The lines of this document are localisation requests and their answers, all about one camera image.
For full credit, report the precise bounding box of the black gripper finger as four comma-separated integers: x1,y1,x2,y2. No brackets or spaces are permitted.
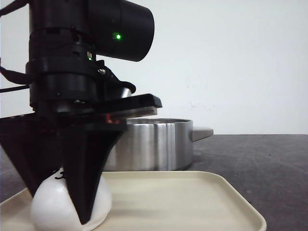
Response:
0,116,60,196

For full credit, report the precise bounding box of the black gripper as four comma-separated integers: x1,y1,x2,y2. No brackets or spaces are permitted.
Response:
25,56,162,224

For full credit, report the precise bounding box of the stainless steel steamer pot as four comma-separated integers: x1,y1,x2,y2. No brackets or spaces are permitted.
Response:
104,118,214,171

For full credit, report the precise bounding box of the panda bun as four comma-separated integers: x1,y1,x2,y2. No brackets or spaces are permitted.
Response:
30,168,112,231

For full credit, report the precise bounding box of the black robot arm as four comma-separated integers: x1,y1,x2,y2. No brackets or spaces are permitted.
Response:
0,0,162,224

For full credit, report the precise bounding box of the cream plastic tray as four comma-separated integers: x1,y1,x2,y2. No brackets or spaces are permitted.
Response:
0,171,267,231

